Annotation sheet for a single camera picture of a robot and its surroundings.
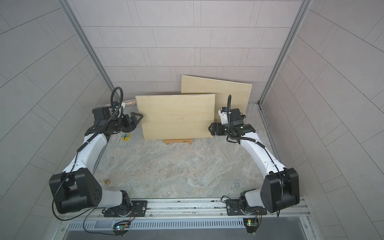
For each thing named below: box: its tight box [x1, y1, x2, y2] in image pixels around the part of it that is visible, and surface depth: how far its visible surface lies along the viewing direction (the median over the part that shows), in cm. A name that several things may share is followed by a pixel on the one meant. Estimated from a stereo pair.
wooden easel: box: [163, 138, 193, 145], surface depth 93 cm
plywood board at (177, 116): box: [135, 94, 216, 140], surface depth 85 cm
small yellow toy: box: [122, 132, 131, 141], surface depth 98 cm
